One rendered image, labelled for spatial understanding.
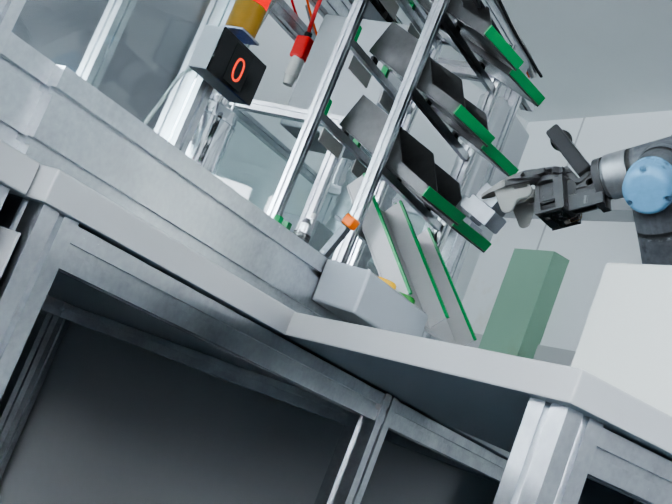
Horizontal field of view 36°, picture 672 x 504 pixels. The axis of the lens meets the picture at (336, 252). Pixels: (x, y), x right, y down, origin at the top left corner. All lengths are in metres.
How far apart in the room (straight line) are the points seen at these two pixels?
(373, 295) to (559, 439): 0.56
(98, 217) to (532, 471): 0.43
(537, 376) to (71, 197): 0.42
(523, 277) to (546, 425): 4.69
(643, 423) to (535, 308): 4.52
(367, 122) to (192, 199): 0.87
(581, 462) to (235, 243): 0.52
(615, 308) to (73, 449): 1.72
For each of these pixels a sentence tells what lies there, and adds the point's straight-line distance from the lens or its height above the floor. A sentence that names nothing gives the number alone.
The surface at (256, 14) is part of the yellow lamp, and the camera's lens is 1.62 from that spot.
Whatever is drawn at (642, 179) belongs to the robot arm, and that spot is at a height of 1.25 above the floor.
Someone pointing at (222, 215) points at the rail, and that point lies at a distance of 1.19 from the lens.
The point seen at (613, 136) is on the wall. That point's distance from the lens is 5.77.
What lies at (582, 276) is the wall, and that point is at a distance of 5.45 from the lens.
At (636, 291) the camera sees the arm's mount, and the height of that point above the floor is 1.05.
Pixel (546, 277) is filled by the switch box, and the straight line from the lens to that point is 5.45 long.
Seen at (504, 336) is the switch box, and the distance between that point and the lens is 5.48.
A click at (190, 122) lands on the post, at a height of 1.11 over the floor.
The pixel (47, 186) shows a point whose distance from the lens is 0.89.
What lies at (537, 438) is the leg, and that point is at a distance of 0.88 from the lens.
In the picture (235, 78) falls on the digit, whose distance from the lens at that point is 1.60.
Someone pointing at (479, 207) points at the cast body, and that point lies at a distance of 1.80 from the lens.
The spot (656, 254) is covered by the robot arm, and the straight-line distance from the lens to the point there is 1.62.
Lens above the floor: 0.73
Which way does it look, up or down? 10 degrees up
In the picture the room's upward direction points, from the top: 22 degrees clockwise
